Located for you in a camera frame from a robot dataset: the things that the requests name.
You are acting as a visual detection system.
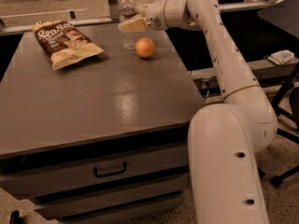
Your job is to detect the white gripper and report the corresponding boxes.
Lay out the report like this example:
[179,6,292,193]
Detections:
[118,0,167,33]

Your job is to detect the clear plastic water bottle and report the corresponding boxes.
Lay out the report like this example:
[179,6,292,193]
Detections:
[118,0,138,50]

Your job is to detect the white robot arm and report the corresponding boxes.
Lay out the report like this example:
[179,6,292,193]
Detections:
[119,0,278,224]

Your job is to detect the orange fruit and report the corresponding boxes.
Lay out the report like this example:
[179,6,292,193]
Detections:
[135,37,155,59]

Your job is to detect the sea salt chip bag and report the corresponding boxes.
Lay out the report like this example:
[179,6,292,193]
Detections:
[33,21,103,70]

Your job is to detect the grey drawer cabinet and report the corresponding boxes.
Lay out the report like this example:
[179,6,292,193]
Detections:
[0,24,203,224]

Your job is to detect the small white box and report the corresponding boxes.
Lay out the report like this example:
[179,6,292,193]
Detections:
[268,49,294,65]

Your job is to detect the black wheeled stand base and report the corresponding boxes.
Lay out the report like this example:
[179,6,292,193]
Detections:
[257,63,299,189]

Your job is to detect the grey metal railing frame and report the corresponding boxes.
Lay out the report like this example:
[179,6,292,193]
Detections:
[0,0,299,37]

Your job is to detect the black drawer handle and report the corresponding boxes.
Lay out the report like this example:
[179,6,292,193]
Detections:
[93,161,127,178]

